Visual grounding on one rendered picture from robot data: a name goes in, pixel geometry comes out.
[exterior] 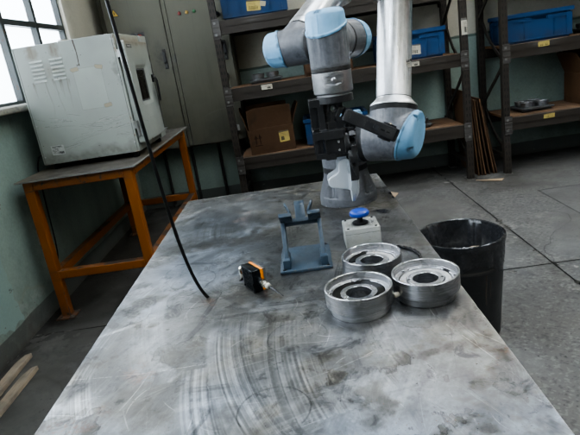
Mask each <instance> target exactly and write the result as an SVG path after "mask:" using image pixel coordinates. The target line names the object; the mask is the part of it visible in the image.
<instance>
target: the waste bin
mask: <svg viewBox="0 0 580 435"><path fill-rule="evenodd" d="M420 231H421V233H422V234H423V235H424V237H425V238H426V240H427V241H428V242H429V244H431V246H432V247H433V248H434V250H435V251H436V252H437V253H438V255H439V256H440V258H441V259H444V260H447V261H450V262H454V263H455V264H457V265H458V266H459V268H460V278H461V286H462V287H463V288H464V290H465V291H466V292H467V294H468V295H469V296H470V297H471V298H472V300H473V301H474V302H475V304H476V306H477V307H478V308H479V309H480V311H481V312H482V313H483V315H484V316H485V317H486V319H487V320H488V321H489V322H490V324H491V325H492V326H493V327H494V329H495V330H496V331H497V333H498V334H499V333H500V331H501V304H502V284H503V265H504V258H505V248H506V243H505V241H506V238H507V232H506V231H505V229H504V228H503V227H501V226H500V225H499V224H495V223H492V222H489V221H486V220H481V219H474V218H458V219H449V220H443V221H438V222H436V223H432V224H428V225H427V226H425V227H423V228H422V229H420ZM471 246H476V247H471ZM469 247H470V248H469Z"/></svg>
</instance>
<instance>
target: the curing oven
mask: <svg viewBox="0 0 580 435"><path fill-rule="evenodd" d="M119 37H120V41H121V43H122V47H123V52H124V55H125V59H126V61H127V65H128V68H129V73H130V77H131V79H132V83H133V86H134V89H135V92H136V97H137V101H138V104H139V107H140V110H141V113H142V119H143V122H144V125H145V128H146V131H147V134H148V139H149V143H150V144H151V143H153V142H161V138H162V137H163V136H165V135H166V131H165V125H164V121H163V116H162V113H161V106H160V101H161V92H160V87H159V84H158V79H157V78H156V77H155V76H154V74H153V70H152V65H151V60H150V57H149V53H148V47H147V44H146V40H145V36H140V35H138V36H136V35H122V34H119ZM11 53H12V55H13V58H14V62H15V64H16V70H17V72H18V76H19V79H20V82H21V85H22V90H23V93H24V97H25V99H26V103H27V106H28V111H29V114H30V117H31V120H32V124H33V126H34V130H35V134H36V138H37V141H38V144H39V147H40V151H41V155H42V159H43V161H44V165H45V166H47V165H54V169H59V168H61V165H60V163H65V162H70V161H81V160H87V159H93V158H98V157H105V156H110V155H116V154H127V153H133V156H134V157H138V156H140V153H139V151H141V150H143V149H144V148H146V147H147V145H146V142H145V139H144V135H143V133H142V127H141V124H140V121H139V117H138V115H137V112H136V107H135V103H134V100H133V97H132V94H131V90H130V88H129V82H128V79H127V76H126V72H125V70H124V66H123V61H122V58H121V54H120V52H119V49H118V45H117V40H116V37H115V34H105V35H94V36H88V37H83V38H78V39H71V40H66V41H56V42H51V43H45V44H40V45H34V46H29V47H19V48H13V49H11ZM155 82H156V85H155ZM156 86H157V90H158V93H157V90H156ZM159 99H160V101H159Z"/></svg>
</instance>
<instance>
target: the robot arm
mask: <svg viewBox="0 0 580 435"><path fill-rule="evenodd" d="M350 1H351V0H306V2H305V3H304V4H303V6H302V7H301V8H300V9H299V11H298V12H297V13H296V15H295V16H294V17H293V19H292V20H291V21H290V22H289V23H288V25H287V26H286V27H285V28H284V29H283V30H282V31H275V32H273V33H269V34H267V35H266V36H265V38H264V41H263V46H262V48H263V54H264V57H265V60H266V61H267V63H268V64H269V65H270V66H271V67H273V68H281V67H285V68H288V67H289V66H300V65H306V64H310V66H311V73H312V85H313V92H314V95H315V96H317V97H316V98H314V99H307V100H308V106H309V113H310V119H311V126H312V139H313V146H314V152H315V155H316V158H317V161H319V160H322V164H323V171H324V178H323V183H322V188H321V193H320V200H321V205H322V206H325V207H329V208H350V207H356V206H360V205H366V204H368V203H370V202H373V201H374V200H376V199H377V191H376V187H375V184H374V182H373V180H372V178H371V176H370V174H369V171H368V166H367V161H401V160H407V159H412V158H414V157H416V156H417V155H418V154H419V152H420V150H421V148H422V145H423V142H424V138H425V132H426V124H425V116H424V113H423V112H422V111H421V110H418V105H417V104H416V103H415V102H414V101H413V100H412V97H411V95H412V26H413V0H373V1H374V2H376V3H377V42H376V100H375V101H374V102H373V103H372V104H371V105H370V107H369V115H363V113H362V112H361V110H352V109H348V108H346V107H344V106H343V104H342V102H346V101H350V100H352V99H354V98H353V92H352V90H353V82H352V74H351V66H350V59H354V58H357V57H359V56H360V55H362V54H364V53H365V52H366V51H367V50H368V49H369V46H370V44H371V40H372V34H371V31H370V28H369V26H368V25H367V24H366V23H365V22H364V21H362V20H358V19H356V18H348V19H346V18H345V14H344V9H343V8H342V7H343V6H344V5H346V4H348V3H349V2H350ZM332 105H334V106H333V107H332V108H333V109H334V110H330V108H331V106H332ZM342 110H343V112H342Z"/></svg>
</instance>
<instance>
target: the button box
mask: <svg viewBox="0 0 580 435"><path fill-rule="evenodd" d="M362 220H363V221H362V222H361V223H358V222H357V219H356V218H355V219H349V220H343V221H342V226H343V233H344V242H345V245H346V248H347V249H349V248H351V247H354V246H357V245H359V244H364V243H381V226H380V225H379V224H378V222H377V220H376V218H375V216H372V217H363V218H362Z"/></svg>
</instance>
